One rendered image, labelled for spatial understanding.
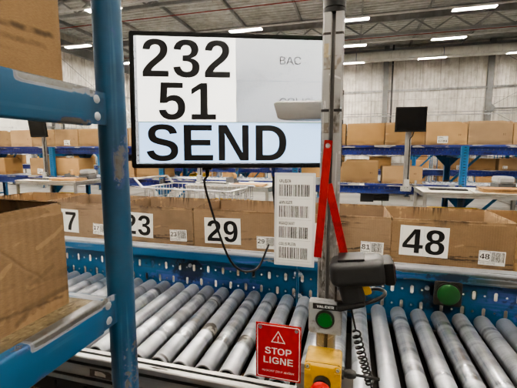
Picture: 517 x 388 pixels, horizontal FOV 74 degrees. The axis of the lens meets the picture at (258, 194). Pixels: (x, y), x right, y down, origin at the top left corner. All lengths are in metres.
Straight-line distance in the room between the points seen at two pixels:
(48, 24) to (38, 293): 0.24
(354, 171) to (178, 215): 4.34
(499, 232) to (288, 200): 0.87
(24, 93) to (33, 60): 0.06
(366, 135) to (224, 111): 5.11
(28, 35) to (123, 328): 0.28
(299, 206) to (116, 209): 0.43
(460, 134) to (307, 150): 5.28
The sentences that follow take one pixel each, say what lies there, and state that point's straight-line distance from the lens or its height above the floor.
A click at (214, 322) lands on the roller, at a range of 1.17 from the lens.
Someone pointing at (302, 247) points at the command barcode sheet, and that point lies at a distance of 0.73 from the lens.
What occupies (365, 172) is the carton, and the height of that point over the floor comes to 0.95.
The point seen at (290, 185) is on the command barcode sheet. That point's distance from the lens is 0.71.
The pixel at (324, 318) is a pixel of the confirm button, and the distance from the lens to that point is 0.74.
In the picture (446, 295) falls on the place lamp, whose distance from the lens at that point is 1.35.
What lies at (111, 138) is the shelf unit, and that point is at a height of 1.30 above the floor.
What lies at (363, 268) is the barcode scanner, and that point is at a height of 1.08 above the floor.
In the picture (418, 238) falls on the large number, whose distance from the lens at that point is 1.35.
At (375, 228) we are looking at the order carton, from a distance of 1.33.
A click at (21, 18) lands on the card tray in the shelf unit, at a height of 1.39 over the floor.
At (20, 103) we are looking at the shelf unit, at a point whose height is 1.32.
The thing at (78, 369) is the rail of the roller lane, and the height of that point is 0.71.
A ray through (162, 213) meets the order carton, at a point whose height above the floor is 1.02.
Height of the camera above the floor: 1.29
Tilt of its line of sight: 7 degrees down
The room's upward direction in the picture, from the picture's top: straight up
